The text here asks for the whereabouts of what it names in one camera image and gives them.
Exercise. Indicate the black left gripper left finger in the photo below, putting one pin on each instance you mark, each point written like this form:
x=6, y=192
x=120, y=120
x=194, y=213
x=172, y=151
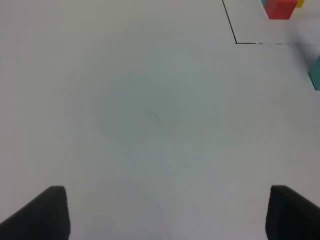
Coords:
x=46, y=217

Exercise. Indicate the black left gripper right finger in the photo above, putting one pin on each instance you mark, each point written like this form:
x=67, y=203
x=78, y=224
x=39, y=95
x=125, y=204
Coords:
x=290, y=216

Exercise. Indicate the red template block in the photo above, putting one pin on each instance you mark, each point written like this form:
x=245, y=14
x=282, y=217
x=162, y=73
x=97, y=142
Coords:
x=279, y=9

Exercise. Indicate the yellow template block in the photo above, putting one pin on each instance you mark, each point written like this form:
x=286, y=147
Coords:
x=300, y=3

